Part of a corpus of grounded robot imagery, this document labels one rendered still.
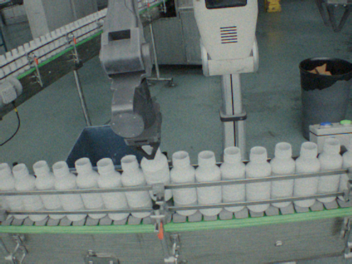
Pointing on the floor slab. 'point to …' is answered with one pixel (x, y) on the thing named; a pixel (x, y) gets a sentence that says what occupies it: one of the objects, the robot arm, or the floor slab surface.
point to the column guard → (272, 5)
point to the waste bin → (324, 92)
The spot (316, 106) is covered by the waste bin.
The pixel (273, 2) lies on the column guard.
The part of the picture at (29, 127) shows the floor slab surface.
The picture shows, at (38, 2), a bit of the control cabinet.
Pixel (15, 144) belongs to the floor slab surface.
